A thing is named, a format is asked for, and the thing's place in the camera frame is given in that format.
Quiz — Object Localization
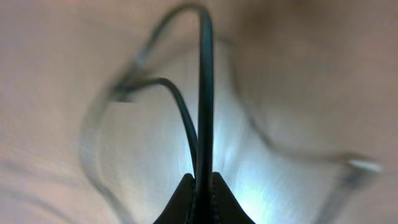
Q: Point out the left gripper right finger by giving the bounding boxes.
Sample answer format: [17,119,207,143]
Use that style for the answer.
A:
[212,172,254,224]

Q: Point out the black USB cable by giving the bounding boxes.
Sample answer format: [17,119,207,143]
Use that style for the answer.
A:
[77,2,383,224]

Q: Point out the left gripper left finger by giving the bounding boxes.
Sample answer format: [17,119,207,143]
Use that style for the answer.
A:
[154,173,194,224]

